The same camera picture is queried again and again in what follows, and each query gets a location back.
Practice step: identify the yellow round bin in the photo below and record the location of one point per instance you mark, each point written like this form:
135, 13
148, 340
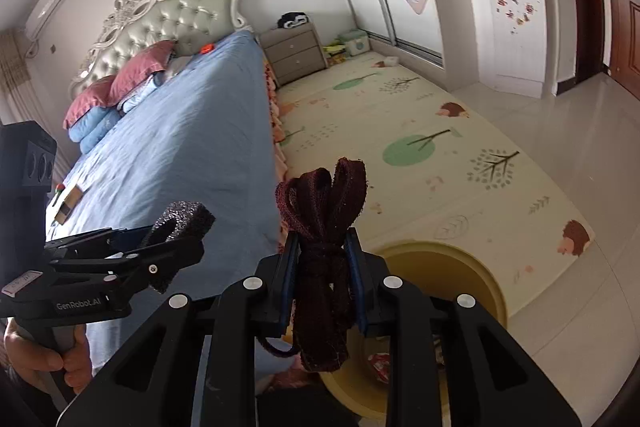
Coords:
450, 267

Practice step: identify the white cabinet with stickers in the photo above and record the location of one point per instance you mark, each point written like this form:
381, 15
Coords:
510, 22

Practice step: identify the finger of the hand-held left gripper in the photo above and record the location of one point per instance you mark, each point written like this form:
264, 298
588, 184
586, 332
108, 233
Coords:
100, 238
165, 259

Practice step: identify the yellow box with dark label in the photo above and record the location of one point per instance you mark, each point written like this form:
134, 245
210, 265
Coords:
70, 202

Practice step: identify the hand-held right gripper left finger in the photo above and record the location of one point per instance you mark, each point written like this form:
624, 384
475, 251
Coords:
286, 292

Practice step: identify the bed with green tufted headboard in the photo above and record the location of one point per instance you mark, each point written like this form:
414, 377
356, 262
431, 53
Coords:
190, 17

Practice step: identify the pink bed skirt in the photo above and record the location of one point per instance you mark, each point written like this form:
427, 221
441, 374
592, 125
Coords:
277, 117

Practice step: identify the beige curtain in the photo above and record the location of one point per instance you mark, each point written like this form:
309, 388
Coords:
11, 77

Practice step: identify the large pink pillow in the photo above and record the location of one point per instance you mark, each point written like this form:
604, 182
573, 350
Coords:
142, 67

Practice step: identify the small orange object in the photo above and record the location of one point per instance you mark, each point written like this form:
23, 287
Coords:
206, 48

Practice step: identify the green and white box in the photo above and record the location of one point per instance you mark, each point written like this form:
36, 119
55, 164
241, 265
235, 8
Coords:
354, 43

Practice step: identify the small white mat object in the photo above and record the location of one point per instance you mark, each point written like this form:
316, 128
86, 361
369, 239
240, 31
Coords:
391, 61

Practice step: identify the tree print play mat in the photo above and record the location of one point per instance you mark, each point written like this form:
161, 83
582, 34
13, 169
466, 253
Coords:
450, 187

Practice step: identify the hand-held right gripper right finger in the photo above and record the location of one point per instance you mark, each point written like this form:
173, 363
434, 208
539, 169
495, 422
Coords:
356, 292

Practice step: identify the person's left hand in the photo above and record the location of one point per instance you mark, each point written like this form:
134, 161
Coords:
32, 357

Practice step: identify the folded light blue quilt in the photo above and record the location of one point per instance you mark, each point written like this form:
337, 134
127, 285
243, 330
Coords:
142, 94

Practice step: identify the white air conditioner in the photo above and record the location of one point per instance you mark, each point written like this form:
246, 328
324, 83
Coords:
50, 4

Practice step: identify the grey nightstand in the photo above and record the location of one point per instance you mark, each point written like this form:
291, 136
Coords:
295, 57

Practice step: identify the small pink pillow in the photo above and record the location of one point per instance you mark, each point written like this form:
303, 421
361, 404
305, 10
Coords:
87, 102

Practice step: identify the yellow green toy pile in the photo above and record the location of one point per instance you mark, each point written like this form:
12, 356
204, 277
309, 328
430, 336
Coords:
334, 53

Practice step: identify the white cloth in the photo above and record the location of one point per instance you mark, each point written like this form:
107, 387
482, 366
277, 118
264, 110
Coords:
177, 66

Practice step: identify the black cloth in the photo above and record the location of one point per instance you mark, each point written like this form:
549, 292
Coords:
292, 21

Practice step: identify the brown door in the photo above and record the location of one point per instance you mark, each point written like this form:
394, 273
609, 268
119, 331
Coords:
622, 7

